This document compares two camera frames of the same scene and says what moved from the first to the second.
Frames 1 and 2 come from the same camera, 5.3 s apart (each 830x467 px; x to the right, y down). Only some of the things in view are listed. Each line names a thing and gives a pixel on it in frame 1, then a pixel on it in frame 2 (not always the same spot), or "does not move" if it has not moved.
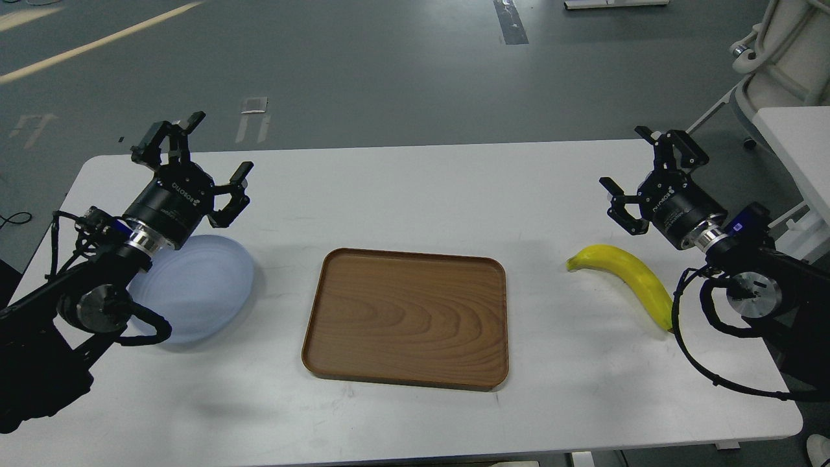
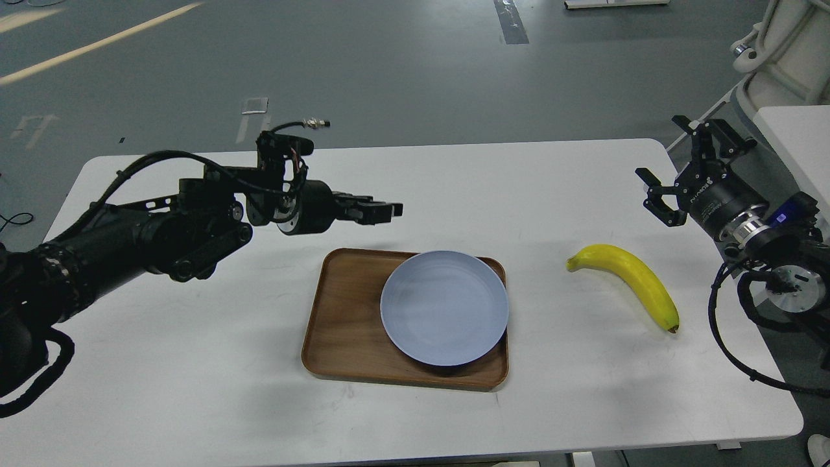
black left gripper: x=182 y=194 → x=316 y=209
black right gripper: x=670 y=200 → x=711 y=191
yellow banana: x=623 y=263 does not move
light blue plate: x=201 y=289 → x=444 y=308
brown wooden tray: x=432 y=320 does not move
